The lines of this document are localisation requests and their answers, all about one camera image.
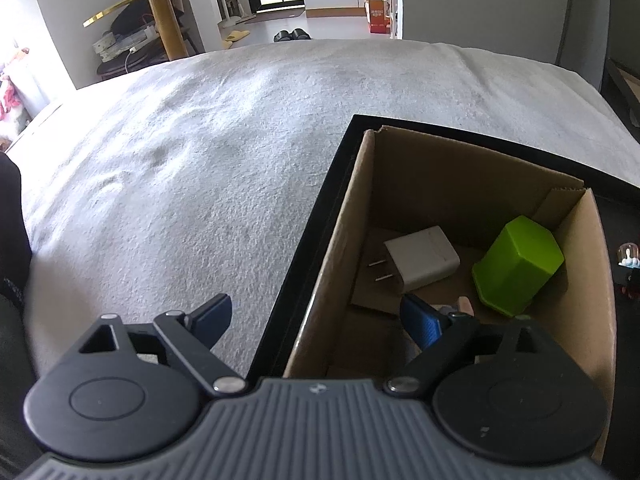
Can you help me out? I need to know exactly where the blue red toy figure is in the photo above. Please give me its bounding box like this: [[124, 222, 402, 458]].
[[617, 242, 640, 269]]

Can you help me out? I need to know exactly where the black tray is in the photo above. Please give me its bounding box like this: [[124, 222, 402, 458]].
[[250, 115, 639, 479]]

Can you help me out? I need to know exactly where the green plastic container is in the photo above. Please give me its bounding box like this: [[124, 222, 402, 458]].
[[472, 216, 564, 318]]

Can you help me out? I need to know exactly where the white fuzzy blanket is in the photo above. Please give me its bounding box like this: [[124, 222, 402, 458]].
[[9, 39, 639, 374]]

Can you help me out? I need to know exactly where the brown cardboard box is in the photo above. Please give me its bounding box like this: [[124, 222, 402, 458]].
[[260, 127, 616, 479]]

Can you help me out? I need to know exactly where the pink pig toy figure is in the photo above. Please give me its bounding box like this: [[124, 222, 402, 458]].
[[434, 296, 475, 318]]

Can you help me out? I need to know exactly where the orange cardboard box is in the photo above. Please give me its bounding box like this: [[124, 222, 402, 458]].
[[364, 0, 390, 35]]

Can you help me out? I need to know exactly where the white power adapter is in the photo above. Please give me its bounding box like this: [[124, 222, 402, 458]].
[[368, 226, 460, 294]]

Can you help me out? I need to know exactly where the black slippers pair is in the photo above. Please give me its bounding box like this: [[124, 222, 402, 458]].
[[273, 28, 311, 42]]

